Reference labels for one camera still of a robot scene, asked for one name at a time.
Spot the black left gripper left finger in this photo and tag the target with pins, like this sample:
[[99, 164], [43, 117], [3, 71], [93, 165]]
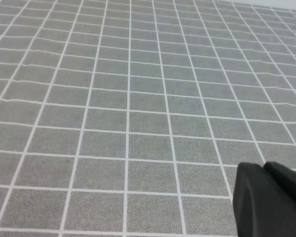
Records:
[[261, 207]]

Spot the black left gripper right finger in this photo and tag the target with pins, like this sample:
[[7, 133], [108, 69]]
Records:
[[283, 176]]

